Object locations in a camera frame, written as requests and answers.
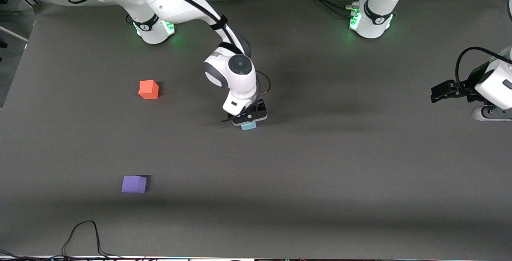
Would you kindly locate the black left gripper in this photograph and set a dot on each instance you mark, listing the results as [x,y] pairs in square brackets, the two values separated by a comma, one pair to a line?
[469,89]

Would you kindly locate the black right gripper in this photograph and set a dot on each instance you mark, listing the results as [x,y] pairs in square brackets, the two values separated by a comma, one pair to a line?
[259,108]

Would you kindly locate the light blue foam block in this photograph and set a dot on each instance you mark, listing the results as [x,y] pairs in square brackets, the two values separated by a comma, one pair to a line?
[248,126]

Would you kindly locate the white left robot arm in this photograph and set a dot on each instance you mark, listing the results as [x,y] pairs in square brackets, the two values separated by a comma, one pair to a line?
[376,17]

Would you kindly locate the orange foam block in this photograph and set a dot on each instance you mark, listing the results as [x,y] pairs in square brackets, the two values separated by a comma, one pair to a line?
[148,89]

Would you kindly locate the purple foam block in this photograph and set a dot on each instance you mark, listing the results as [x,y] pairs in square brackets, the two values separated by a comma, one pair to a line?
[133,184]

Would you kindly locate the dark grey table mat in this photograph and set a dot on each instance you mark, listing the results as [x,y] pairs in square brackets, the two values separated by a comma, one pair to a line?
[280,173]

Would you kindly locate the thin white rod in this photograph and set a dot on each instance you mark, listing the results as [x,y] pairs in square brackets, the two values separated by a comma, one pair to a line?
[14,33]

